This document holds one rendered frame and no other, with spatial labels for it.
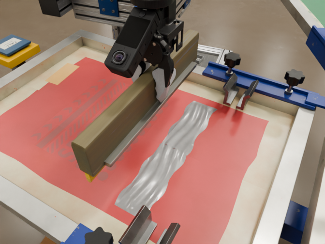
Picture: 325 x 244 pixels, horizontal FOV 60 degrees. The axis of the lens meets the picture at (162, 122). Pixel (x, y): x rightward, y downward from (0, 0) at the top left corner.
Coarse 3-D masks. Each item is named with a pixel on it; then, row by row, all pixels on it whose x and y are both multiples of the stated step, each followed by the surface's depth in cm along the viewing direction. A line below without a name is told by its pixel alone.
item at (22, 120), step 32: (32, 96) 78; (0, 128) 70; (32, 128) 70; (32, 160) 63; (128, 160) 63; (192, 160) 63; (96, 192) 57; (192, 192) 57; (224, 192) 57; (128, 224) 52; (160, 224) 52; (192, 224) 52; (224, 224) 52
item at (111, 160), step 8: (192, 64) 68; (184, 72) 66; (176, 80) 63; (176, 88) 62; (168, 96) 60; (160, 104) 58; (152, 112) 56; (144, 120) 55; (136, 128) 53; (128, 136) 52; (136, 136) 53; (120, 144) 50; (128, 144) 51; (112, 152) 49; (120, 152) 49; (112, 160) 48
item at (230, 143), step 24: (96, 72) 87; (72, 96) 78; (192, 96) 78; (168, 120) 72; (216, 120) 72; (240, 120) 72; (264, 120) 72; (216, 144) 66; (240, 144) 66; (240, 168) 61
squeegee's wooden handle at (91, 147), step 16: (192, 32) 66; (192, 48) 66; (176, 64) 61; (144, 80) 53; (128, 96) 50; (144, 96) 52; (112, 112) 47; (128, 112) 49; (144, 112) 55; (96, 128) 44; (112, 128) 46; (128, 128) 51; (80, 144) 42; (96, 144) 44; (112, 144) 48; (80, 160) 45; (96, 160) 45
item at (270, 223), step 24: (72, 48) 94; (96, 48) 96; (24, 72) 81; (192, 72) 81; (0, 96) 77; (240, 96) 78; (264, 96) 74; (312, 120) 67; (288, 144) 62; (288, 168) 57; (0, 192) 53; (24, 192) 53; (288, 192) 53; (24, 216) 50; (48, 216) 50; (264, 216) 50; (264, 240) 47
